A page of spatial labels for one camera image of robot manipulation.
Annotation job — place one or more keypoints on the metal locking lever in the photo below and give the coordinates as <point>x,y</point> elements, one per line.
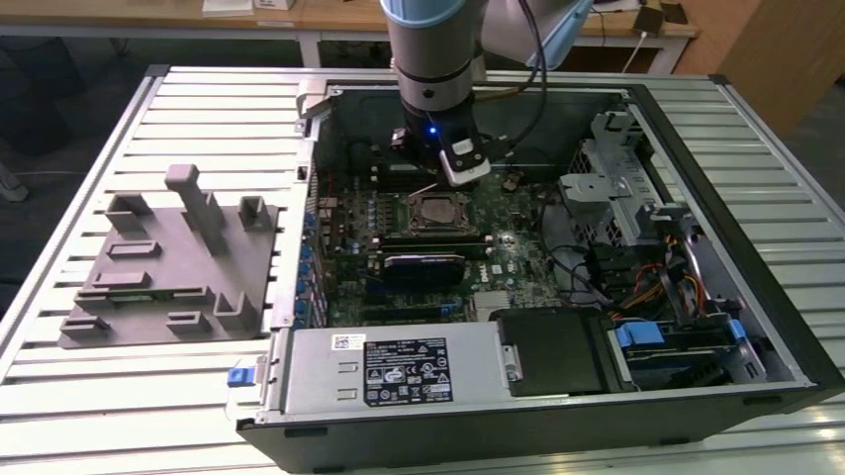
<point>424,190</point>

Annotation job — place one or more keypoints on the silver CPU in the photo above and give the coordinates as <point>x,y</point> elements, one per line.
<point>440,210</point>

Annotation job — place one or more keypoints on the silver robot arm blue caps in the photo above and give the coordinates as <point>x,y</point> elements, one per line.
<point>435,59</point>

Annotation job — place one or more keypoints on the CPU socket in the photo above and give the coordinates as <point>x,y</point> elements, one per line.
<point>410,226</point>

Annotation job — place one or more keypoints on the round coin cell battery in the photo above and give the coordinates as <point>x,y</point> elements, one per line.
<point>509,184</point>

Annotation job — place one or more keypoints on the black RAM stick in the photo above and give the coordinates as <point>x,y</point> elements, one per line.
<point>435,251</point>

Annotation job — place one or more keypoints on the black graphics card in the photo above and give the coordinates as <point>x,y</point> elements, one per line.
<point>422,272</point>

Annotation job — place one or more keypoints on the metal drive cage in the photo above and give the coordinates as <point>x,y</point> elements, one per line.
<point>594,190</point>

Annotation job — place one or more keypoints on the green motherboard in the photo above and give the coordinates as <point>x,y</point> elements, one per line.
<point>521,277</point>

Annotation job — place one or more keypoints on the silver chipset heatsink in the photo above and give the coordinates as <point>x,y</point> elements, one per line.
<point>491,302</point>

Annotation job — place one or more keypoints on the white box black print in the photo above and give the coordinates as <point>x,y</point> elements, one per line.
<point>274,4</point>

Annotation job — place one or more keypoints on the wooden desk white legs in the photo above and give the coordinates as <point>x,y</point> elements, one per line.
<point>238,22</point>

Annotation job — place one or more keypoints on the black phone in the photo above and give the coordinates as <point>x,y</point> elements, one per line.
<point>650,21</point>

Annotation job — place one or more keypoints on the grey parts rack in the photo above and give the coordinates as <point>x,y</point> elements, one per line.
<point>177,257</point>

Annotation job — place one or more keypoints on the black flat device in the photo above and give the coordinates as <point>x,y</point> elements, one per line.
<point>674,12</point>

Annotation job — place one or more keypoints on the black plastic cover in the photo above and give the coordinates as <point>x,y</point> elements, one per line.
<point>554,351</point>

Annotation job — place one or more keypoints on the silver power supply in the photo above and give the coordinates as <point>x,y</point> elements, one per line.
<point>316,366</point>

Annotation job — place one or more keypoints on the hard disk in blue carrier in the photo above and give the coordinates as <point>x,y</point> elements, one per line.
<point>637,339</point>

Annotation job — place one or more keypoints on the green RAM stick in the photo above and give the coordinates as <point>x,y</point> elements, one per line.
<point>141,295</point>

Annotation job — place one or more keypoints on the blue case latch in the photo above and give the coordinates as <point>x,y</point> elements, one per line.
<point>240,377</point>

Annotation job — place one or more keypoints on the wooden cabinet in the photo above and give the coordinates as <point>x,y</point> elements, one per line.
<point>778,59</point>

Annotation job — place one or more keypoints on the black open PC case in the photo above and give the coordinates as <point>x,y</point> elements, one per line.
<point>462,435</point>

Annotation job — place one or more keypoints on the white furniture foot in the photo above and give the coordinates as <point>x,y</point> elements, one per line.
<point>13,188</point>

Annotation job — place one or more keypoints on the white wrist camera black face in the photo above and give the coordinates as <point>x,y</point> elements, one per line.
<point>471,170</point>

